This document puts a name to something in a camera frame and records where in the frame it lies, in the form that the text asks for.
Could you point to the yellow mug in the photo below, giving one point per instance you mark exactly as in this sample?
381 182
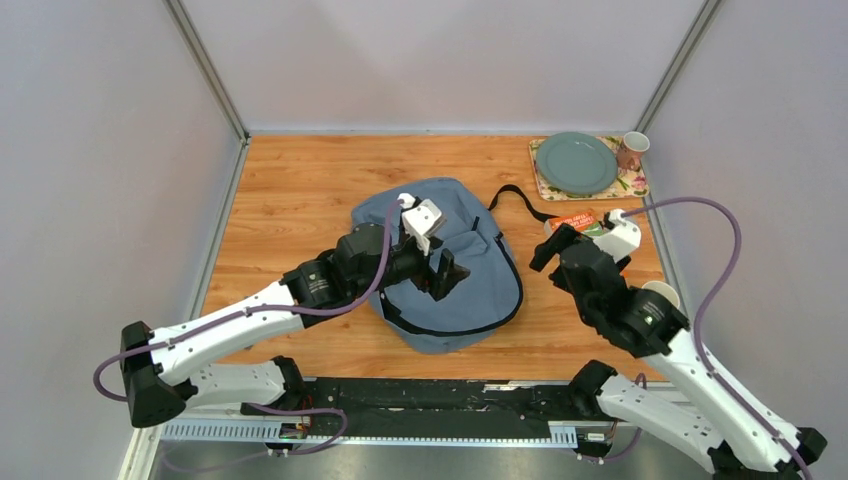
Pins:
662 293

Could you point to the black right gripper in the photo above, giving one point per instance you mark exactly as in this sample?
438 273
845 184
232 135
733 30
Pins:
545 251

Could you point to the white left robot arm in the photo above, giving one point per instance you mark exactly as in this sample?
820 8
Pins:
169 370

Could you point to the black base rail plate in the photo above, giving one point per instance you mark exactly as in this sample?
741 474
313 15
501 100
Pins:
447 409

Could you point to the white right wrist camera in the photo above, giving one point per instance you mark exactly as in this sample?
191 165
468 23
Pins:
621 236

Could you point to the floral placemat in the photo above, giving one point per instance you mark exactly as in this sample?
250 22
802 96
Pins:
628 183

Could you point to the teal round plate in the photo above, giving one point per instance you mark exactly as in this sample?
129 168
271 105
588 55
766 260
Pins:
576 163

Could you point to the pink mug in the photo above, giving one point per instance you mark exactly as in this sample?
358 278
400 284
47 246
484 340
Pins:
631 150

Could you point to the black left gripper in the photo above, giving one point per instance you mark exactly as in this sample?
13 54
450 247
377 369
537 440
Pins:
442 283

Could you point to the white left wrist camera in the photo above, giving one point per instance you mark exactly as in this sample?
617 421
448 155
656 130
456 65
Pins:
422 219

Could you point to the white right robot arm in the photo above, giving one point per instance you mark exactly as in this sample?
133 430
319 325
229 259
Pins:
727 431

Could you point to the orange treehouse book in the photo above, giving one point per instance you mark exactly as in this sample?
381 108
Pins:
585 222

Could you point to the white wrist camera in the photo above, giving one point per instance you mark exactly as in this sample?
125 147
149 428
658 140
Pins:
422 219
621 236

